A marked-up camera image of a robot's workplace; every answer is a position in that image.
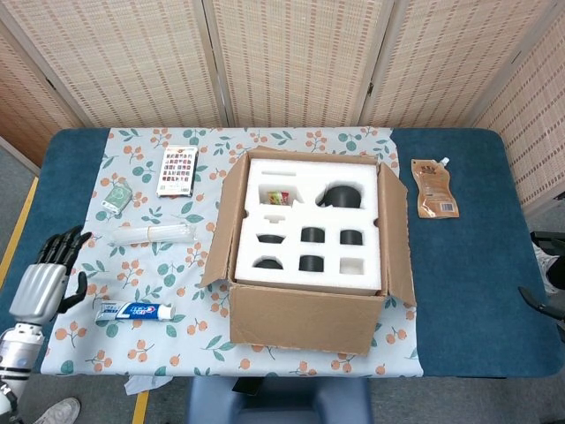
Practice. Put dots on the floral print tablecloth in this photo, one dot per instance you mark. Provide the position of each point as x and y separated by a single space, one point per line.
176 344

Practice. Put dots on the small green white pack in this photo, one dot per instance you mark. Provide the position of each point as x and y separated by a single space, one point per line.
117 198

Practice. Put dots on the black cylindrical cup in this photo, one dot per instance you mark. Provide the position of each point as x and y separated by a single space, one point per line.
312 235
311 264
351 237

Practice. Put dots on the flat black object under table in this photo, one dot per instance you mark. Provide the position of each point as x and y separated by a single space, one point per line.
247 386

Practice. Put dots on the black teapot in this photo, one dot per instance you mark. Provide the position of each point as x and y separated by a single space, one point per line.
342 198

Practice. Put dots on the brown spout pouch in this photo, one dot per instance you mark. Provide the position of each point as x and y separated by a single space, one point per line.
434 190

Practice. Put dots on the clear bag of white sticks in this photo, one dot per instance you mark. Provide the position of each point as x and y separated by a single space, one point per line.
150 234

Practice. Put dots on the black shallow bowl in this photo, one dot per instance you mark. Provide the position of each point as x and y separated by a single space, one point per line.
268 264
270 239

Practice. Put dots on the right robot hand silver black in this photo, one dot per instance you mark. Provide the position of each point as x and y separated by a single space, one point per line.
547 308

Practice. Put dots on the small colourful snack packet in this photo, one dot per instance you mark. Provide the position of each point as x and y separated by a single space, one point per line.
278 198

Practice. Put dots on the colourful card pack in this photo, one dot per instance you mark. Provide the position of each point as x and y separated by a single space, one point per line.
177 172

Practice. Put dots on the white sneaker with grey laces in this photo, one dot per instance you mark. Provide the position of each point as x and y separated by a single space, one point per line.
543 265

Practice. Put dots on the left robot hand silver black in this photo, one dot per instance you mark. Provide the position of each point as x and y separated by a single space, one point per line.
39 291

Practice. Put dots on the cardboard box with red tape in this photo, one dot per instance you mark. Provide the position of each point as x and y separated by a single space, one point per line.
304 320

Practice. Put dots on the bamboo folding screen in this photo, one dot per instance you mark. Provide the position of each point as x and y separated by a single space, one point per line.
300 66

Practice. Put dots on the blue white toothpaste tube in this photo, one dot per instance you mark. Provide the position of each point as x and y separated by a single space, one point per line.
137 311

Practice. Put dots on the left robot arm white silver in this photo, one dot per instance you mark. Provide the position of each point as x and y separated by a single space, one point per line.
17 358

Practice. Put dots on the white foam insert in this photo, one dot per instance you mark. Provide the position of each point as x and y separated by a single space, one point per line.
309 218

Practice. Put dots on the plain white sneaker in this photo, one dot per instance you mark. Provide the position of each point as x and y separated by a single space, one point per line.
59 411

